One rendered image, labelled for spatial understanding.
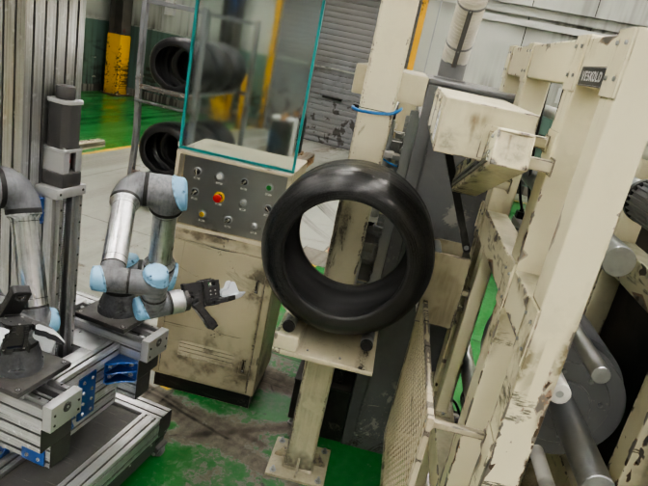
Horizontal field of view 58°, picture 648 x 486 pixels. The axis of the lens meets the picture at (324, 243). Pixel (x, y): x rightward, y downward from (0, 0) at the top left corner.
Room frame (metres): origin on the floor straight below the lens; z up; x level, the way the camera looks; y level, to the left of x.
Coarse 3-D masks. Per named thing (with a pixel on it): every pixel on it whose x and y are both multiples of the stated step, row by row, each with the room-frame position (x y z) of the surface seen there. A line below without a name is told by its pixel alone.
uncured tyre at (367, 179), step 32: (352, 160) 2.05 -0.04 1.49; (288, 192) 1.89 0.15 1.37; (320, 192) 1.85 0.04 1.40; (352, 192) 1.84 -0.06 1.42; (384, 192) 1.84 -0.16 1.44; (416, 192) 2.03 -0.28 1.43; (288, 224) 1.85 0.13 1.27; (416, 224) 1.83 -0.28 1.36; (288, 256) 2.12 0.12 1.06; (416, 256) 1.82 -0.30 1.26; (288, 288) 1.85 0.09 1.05; (320, 288) 2.12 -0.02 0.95; (352, 288) 2.12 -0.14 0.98; (384, 288) 2.10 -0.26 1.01; (416, 288) 1.82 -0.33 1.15; (320, 320) 1.84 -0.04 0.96; (352, 320) 1.83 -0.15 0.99; (384, 320) 1.82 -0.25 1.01
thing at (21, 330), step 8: (0, 304) 1.31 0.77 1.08; (0, 320) 1.24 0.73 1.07; (8, 320) 1.25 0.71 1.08; (16, 320) 1.26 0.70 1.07; (24, 320) 1.27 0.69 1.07; (32, 320) 1.28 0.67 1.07; (16, 328) 1.24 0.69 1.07; (24, 328) 1.25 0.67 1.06; (16, 336) 1.24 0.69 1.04; (24, 336) 1.25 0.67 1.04; (8, 344) 1.23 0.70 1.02; (16, 344) 1.24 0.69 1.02; (24, 344) 1.25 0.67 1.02; (0, 352) 1.21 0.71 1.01; (8, 352) 1.22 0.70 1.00
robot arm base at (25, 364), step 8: (32, 344) 1.56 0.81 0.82; (16, 352) 1.52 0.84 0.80; (24, 352) 1.54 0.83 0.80; (32, 352) 1.56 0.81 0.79; (40, 352) 1.60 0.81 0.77; (0, 360) 1.51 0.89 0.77; (8, 360) 1.51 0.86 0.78; (16, 360) 1.52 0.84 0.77; (24, 360) 1.53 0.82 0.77; (32, 360) 1.55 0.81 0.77; (40, 360) 1.58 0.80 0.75; (0, 368) 1.50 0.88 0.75; (8, 368) 1.50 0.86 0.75; (16, 368) 1.52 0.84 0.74; (24, 368) 1.53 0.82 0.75; (32, 368) 1.54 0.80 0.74; (40, 368) 1.58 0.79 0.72; (0, 376) 1.50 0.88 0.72; (8, 376) 1.50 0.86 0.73; (16, 376) 1.51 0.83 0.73; (24, 376) 1.52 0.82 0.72
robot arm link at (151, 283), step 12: (156, 264) 1.60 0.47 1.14; (132, 276) 1.56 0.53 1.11; (144, 276) 1.56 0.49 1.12; (156, 276) 1.56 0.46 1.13; (168, 276) 1.58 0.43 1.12; (132, 288) 1.55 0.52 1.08; (144, 288) 1.56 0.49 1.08; (156, 288) 1.56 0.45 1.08; (144, 300) 1.58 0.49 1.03; (156, 300) 1.58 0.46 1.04
